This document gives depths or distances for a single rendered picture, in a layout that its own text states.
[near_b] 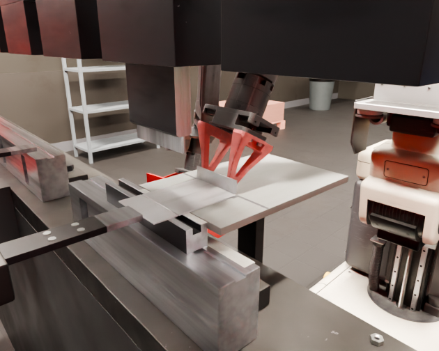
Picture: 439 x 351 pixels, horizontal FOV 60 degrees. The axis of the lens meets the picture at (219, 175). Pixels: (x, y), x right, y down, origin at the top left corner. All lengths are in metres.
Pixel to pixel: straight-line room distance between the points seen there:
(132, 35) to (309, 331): 0.38
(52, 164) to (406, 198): 0.91
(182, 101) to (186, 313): 0.23
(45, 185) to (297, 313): 0.58
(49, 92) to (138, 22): 4.19
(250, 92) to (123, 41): 0.19
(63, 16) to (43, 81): 3.98
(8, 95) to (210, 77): 3.56
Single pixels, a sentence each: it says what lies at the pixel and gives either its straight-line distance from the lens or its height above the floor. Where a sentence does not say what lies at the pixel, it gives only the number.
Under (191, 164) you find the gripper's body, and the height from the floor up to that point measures 0.85.
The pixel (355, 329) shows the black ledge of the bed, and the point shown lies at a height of 0.87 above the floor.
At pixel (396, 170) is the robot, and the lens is 1.21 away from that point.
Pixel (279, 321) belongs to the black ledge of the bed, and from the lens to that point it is 0.50.
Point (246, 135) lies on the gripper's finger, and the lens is 0.49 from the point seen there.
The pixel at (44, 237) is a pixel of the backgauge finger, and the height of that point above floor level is 1.00.
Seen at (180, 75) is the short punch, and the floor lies 1.16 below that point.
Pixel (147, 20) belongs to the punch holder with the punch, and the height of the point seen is 1.21.
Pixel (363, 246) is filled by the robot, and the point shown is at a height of 0.42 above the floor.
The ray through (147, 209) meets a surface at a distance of 0.47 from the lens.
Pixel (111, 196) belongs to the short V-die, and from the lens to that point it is 0.57.
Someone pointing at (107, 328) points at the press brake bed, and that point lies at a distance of 0.62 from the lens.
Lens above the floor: 1.20
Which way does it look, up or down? 20 degrees down
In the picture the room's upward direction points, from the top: straight up
